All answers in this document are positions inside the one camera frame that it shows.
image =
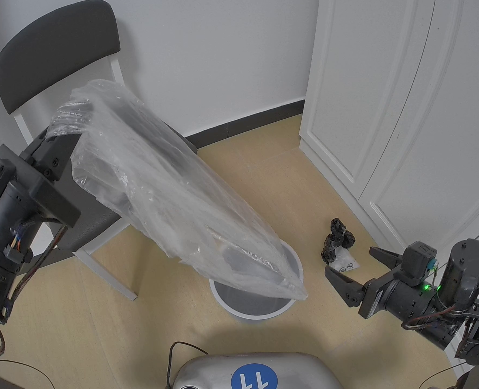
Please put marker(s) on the clear plastic bag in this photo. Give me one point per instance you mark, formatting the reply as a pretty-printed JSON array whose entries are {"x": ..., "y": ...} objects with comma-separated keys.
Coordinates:
[{"x": 162, "y": 184}]

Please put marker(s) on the black plastic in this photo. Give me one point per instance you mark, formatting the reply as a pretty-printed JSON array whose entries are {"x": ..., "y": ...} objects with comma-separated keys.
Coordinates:
[{"x": 338, "y": 237}]

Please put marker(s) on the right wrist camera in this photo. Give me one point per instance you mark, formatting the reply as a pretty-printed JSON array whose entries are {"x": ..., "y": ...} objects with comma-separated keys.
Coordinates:
[{"x": 419, "y": 259}]

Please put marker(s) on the white wardrobe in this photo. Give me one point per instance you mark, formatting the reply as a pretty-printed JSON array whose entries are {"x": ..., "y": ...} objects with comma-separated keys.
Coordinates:
[{"x": 365, "y": 75}]

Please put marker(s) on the white trash bin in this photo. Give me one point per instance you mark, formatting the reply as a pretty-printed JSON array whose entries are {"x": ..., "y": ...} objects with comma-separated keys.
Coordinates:
[{"x": 255, "y": 302}]

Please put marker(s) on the grey padded white chair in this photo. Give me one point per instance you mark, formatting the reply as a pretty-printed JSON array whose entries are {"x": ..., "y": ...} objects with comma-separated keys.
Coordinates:
[{"x": 61, "y": 39}]

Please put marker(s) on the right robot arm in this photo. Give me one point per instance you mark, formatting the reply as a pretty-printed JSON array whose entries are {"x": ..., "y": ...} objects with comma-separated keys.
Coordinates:
[{"x": 466, "y": 270}]

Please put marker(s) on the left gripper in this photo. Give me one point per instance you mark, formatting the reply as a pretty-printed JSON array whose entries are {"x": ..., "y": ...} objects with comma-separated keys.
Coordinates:
[{"x": 49, "y": 201}]

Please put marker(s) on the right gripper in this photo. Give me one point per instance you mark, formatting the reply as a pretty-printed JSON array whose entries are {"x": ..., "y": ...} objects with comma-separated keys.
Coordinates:
[{"x": 385, "y": 298}]

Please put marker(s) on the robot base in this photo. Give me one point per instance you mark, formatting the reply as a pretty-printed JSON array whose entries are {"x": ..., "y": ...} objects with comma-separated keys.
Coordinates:
[{"x": 263, "y": 369}]

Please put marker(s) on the clear printed wrapper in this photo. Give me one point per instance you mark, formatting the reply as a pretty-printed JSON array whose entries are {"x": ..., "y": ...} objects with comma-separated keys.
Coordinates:
[{"x": 347, "y": 265}]

